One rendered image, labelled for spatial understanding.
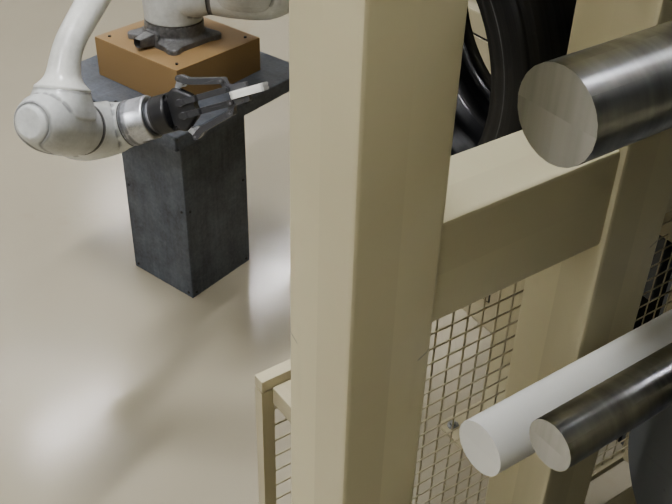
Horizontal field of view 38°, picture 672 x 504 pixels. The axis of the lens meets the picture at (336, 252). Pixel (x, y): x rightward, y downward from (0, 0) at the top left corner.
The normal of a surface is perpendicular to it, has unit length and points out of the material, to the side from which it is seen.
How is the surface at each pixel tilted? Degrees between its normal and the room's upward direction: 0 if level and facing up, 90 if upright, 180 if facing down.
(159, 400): 0
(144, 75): 90
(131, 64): 90
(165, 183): 90
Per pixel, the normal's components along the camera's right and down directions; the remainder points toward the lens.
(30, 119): -0.32, 0.22
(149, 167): -0.62, 0.46
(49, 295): 0.03, -0.80
